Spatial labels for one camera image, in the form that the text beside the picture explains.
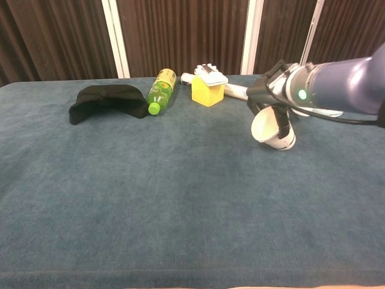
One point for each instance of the silver white roll tube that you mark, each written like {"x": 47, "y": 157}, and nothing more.
{"x": 237, "y": 90}

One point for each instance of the white handheld brush device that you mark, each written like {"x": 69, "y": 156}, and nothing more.
{"x": 212, "y": 76}

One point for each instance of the black cap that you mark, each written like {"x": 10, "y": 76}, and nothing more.
{"x": 105, "y": 100}

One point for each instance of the white folding desk lamp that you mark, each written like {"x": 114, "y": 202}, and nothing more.
{"x": 329, "y": 113}

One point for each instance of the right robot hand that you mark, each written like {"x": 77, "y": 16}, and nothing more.
{"x": 279, "y": 85}

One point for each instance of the yellow box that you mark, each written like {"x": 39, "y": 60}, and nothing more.
{"x": 207, "y": 91}

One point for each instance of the white partition post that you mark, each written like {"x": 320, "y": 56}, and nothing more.
{"x": 309, "y": 33}
{"x": 252, "y": 36}
{"x": 115, "y": 36}

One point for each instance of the white paper cup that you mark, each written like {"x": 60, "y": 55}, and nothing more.
{"x": 266, "y": 125}

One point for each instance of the green plastic bottle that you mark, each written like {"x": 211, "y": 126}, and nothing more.
{"x": 159, "y": 93}

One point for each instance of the teal table cloth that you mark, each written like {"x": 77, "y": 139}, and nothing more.
{"x": 150, "y": 195}

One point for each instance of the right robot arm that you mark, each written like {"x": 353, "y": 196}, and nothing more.
{"x": 346, "y": 87}

